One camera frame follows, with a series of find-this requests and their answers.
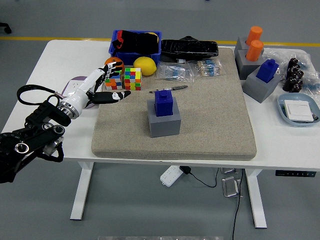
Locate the grey cube seal holder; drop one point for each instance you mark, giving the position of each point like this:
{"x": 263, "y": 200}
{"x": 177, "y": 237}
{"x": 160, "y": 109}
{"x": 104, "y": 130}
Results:
{"x": 246, "y": 67}
{"x": 165, "y": 126}
{"x": 240, "y": 43}
{"x": 257, "y": 88}

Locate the blue plastic bin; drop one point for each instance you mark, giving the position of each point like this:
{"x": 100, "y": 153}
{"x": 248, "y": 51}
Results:
{"x": 130, "y": 58}

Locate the black plastic tray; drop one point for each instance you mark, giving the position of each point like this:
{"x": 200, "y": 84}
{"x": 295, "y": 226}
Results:
{"x": 190, "y": 48}

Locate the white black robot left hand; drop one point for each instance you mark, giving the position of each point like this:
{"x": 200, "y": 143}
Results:
{"x": 80, "y": 96}

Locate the yellow item in bin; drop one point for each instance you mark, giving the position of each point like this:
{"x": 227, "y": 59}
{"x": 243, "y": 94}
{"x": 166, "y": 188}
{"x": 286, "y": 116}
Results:
{"x": 157, "y": 37}

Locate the orange cylinder seal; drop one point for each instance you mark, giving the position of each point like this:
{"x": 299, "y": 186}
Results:
{"x": 254, "y": 51}
{"x": 254, "y": 33}

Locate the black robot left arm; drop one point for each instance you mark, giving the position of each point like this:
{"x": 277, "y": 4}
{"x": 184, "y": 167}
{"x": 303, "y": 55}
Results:
{"x": 37, "y": 132}

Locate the black metal hand tool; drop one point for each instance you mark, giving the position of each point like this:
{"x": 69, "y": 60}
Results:
{"x": 175, "y": 88}

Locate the yellow lemon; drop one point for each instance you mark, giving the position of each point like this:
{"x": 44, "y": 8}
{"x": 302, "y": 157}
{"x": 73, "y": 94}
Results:
{"x": 145, "y": 66}

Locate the white power strip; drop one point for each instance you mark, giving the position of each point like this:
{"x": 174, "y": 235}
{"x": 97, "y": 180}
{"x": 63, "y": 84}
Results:
{"x": 170, "y": 176}

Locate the white switch panel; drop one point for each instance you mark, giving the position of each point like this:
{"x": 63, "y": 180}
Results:
{"x": 298, "y": 110}

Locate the black cloth with red trim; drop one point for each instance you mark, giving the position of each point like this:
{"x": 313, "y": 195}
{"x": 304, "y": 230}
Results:
{"x": 140, "y": 41}

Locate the multicoloured puzzle cube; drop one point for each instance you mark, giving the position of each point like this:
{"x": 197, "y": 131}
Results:
{"x": 132, "y": 78}
{"x": 113, "y": 84}

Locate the grey-brown mat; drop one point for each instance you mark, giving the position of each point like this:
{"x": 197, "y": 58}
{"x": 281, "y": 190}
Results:
{"x": 212, "y": 120}

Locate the white wall socket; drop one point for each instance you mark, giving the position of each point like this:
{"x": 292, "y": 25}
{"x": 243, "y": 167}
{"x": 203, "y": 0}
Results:
{"x": 72, "y": 86}

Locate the white table leg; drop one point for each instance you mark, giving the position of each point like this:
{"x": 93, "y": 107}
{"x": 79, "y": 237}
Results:
{"x": 256, "y": 200}
{"x": 81, "y": 195}

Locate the black table control panel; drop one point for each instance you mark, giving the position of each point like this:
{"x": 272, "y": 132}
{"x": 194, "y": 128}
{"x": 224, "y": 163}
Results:
{"x": 295, "y": 173}

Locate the light blue tray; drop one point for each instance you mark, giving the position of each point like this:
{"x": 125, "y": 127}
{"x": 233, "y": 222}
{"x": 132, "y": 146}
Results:
{"x": 282, "y": 100}

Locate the clear bag of resistors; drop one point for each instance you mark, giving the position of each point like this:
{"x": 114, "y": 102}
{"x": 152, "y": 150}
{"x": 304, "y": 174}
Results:
{"x": 208, "y": 67}
{"x": 175, "y": 72}

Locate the black chair base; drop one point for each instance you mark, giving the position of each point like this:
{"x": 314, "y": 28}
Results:
{"x": 6, "y": 28}

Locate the blue square seal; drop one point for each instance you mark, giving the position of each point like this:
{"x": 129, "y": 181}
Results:
{"x": 267, "y": 71}
{"x": 163, "y": 103}

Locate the clear bag of parts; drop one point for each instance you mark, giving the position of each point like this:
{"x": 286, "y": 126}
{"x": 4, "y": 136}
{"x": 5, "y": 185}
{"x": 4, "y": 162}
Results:
{"x": 312, "y": 85}
{"x": 282, "y": 53}

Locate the orange fruit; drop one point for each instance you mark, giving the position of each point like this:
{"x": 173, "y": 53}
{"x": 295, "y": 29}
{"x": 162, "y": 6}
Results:
{"x": 112, "y": 60}

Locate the purple plate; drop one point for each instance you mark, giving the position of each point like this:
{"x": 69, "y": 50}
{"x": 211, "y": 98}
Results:
{"x": 81, "y": 78}

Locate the metal bracket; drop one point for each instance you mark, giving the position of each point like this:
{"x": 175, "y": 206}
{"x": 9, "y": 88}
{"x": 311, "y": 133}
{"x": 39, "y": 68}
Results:
{"x": 231, "y": 187}
{"x": 228, "y": 170}

